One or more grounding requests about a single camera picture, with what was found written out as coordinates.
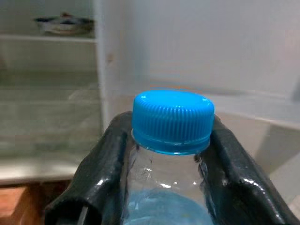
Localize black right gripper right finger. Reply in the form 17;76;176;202
194;114;294;225

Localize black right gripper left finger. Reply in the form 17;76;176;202
44;110;134;225

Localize blue-capped clear water bottle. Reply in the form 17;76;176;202
119;90;220;225

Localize white fridge shelf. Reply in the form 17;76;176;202
0;33;98;45

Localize white fridge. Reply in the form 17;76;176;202
0;0;300;225

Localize patterned ceramic bowl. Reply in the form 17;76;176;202
32;12;96;36

